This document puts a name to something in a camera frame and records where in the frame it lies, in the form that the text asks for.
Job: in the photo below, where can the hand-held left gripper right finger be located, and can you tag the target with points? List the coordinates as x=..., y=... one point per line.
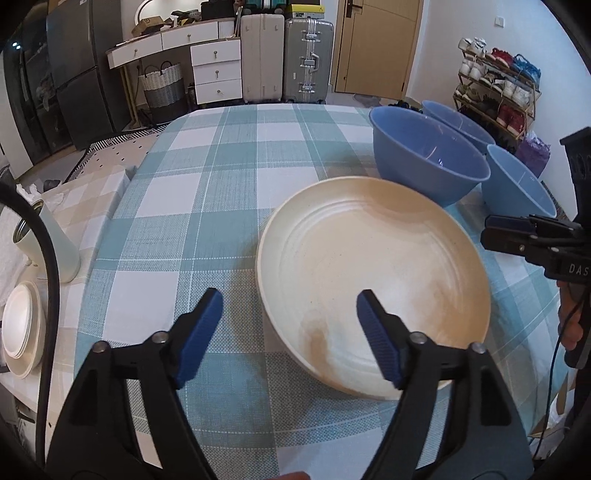
x=378, y=341

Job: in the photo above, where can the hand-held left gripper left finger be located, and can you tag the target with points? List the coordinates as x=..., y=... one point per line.
x=198, y=337

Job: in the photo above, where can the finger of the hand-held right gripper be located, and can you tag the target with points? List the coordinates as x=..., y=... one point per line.
x=508, y=242
x=510, y=223

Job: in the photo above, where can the light blue bowl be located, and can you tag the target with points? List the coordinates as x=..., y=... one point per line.
x=517, y=184

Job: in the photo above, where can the cream plate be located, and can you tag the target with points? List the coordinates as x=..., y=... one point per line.
x=369, y=263

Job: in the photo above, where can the person's right hand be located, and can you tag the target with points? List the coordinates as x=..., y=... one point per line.
x=571, y=318

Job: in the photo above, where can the person's left hand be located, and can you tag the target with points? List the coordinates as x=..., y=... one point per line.
x=295, y=476

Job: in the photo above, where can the purple bag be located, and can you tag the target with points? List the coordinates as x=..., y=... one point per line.
x=533, y=154

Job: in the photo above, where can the wooden shoe rack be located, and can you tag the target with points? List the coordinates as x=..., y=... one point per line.
x=535, y=97

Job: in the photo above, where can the group of shoes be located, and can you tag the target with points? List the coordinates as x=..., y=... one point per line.
x=503, y=87

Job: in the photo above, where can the teal checked tablecloth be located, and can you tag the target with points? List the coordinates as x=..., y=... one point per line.
x=184, y=184

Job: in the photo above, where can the white tumbler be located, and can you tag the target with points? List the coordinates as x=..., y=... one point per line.
x=60, y=249

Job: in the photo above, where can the cream shallow bowl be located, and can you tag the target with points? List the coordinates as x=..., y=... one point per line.
x=27, y=367

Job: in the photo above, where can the beige checked cloth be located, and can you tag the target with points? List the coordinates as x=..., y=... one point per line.
x=83, y=203

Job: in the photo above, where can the black white dotted mat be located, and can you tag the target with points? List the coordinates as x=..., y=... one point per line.
x=115, y=157

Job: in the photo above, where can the wooden door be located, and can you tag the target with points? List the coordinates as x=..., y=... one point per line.
x=378, y=46

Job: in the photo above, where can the woven grey white basket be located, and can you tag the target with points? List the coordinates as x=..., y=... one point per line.
x=161, y=92

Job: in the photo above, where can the silver suitcase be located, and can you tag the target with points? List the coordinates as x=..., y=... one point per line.
x=307, y=60

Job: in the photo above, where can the white dresser with drawers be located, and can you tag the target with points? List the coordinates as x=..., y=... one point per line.
x=217, y=69

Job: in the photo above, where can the beige suitcase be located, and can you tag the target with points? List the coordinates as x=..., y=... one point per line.
x=261, y=60

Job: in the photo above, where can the dark glass cabinet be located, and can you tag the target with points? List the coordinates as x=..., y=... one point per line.
x=23, y=106

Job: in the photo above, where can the grey refrigerator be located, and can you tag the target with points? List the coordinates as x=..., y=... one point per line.
x=78, y=69

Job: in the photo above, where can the yellow shoe box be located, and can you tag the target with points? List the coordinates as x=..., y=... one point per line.
x=304, y=11

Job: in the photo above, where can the small cardboard box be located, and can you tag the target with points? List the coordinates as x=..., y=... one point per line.
x=147, y=26

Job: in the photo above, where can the black bag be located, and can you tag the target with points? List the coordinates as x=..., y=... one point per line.
x=219, y=9

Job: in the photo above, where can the arched mirror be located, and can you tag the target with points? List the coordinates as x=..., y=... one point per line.
x=138, y=11

